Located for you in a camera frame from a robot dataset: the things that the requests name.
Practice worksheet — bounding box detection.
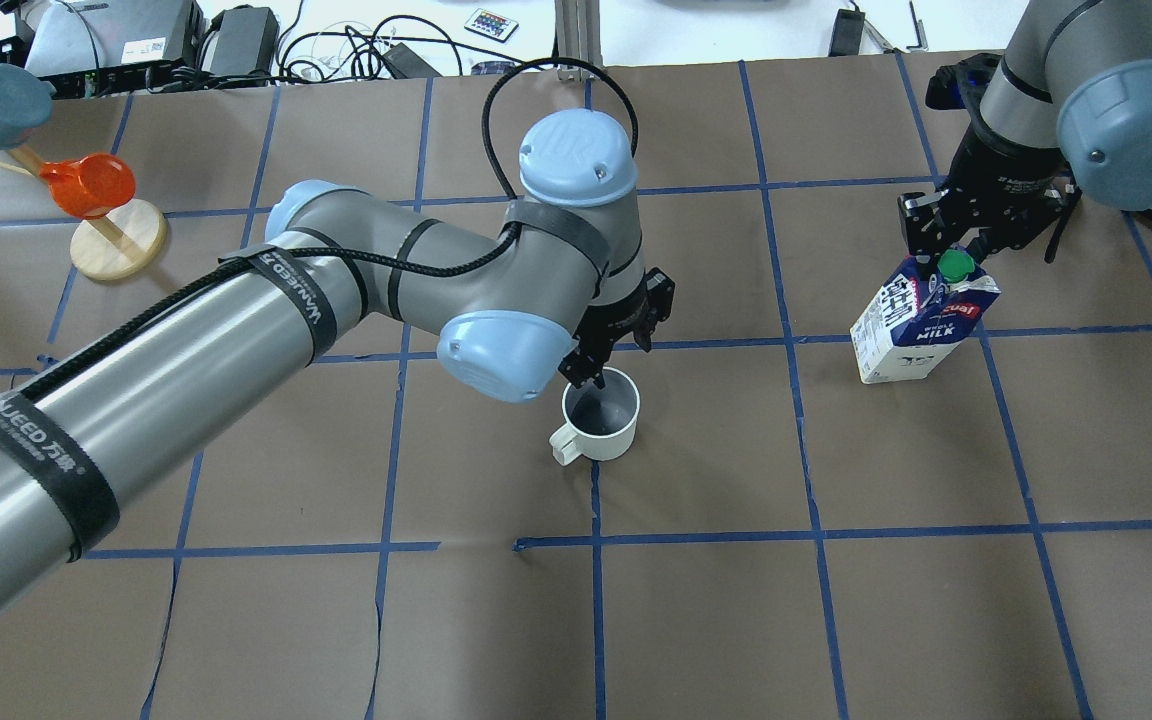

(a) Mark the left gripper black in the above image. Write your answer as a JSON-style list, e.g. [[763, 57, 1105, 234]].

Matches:
[[561, 268, 676, 389]]

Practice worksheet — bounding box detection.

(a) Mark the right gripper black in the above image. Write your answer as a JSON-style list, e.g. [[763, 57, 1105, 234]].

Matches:
[[899, 123, 1082, 281]]

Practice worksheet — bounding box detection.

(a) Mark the white ribbed mug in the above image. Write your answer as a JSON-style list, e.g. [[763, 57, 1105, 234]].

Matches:
[[550, 366, 643, 467]]

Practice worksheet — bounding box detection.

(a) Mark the blue white milk carton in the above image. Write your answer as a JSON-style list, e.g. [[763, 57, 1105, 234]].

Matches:
[[850, 247, 1002, 384]]

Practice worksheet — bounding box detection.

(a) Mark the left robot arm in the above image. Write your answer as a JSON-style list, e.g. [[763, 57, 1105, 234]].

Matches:
[[0, 108, 672, 612]]

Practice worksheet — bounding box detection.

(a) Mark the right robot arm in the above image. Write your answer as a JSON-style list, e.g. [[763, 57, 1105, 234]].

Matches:
[[900, 1, 1152, 279]]

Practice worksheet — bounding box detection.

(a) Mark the small remote control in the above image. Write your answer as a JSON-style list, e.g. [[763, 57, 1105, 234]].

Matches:
[[463, 8, 518, 44]]

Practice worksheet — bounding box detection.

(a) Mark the black power adapter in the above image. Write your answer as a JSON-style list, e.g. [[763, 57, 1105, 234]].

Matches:
[[202, 5, 279, 78]]

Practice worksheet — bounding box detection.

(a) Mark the wooden mug tree stand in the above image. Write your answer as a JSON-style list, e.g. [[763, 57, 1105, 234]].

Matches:
[[0, 143, 168, 283]]

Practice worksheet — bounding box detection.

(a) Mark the orange mug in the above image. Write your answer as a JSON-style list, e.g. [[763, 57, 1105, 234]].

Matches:
[[38, 152, 137, 219]]

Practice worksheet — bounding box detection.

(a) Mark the black computer box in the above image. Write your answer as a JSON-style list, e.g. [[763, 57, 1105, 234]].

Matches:
[[26, 1, 206, 97]]

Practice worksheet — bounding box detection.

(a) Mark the aluminium frame post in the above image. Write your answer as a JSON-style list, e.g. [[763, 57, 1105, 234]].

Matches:
[[554, 0, 605, 70]]

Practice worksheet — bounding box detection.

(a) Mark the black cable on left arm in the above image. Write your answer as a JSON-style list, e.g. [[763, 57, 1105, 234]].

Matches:
[[0, 58, 641, 450]]

